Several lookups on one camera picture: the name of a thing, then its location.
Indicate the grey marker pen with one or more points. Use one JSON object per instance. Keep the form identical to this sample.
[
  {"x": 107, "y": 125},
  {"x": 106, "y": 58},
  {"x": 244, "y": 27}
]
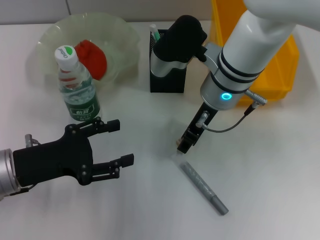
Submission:
[{"x": 200, "y": 182}]

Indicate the white and silver left arm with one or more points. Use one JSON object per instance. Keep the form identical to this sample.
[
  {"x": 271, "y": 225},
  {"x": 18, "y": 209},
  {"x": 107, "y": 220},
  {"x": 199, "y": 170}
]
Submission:
[{"x": 7, "y": 172}]

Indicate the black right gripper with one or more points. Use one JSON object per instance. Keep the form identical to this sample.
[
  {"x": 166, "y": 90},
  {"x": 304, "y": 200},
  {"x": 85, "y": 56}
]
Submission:
[{"x": 200, "y": 122}]

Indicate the mint green utility knife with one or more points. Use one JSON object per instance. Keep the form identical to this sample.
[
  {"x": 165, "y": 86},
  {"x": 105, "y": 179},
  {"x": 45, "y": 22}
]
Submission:
[{"x": 154, "y": 32}]

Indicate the red-orange toy orange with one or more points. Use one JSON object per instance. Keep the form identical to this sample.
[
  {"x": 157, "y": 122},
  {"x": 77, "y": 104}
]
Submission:
[{"x": 95, "y": 60}]

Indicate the yellow plastic storage bin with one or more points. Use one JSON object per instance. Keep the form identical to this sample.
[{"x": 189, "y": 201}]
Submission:
[{"x": 282, "y": 72}]

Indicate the pale green glass fruit plate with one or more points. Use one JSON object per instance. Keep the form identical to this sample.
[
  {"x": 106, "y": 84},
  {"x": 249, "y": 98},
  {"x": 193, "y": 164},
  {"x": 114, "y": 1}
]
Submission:
[{"x": 117, "y": 37}]

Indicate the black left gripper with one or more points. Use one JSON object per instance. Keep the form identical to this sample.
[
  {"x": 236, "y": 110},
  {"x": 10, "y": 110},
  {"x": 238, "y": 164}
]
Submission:
[{"x": 55, "y": 160}]

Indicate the clear water bottle green label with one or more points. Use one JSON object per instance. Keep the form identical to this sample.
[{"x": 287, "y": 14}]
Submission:
[{"x": 82, "y": 105}]

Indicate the black mesh pen holder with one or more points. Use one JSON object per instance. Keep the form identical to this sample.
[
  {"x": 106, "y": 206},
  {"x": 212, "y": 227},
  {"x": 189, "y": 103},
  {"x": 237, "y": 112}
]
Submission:
[{"x": 167, "y": 85}]

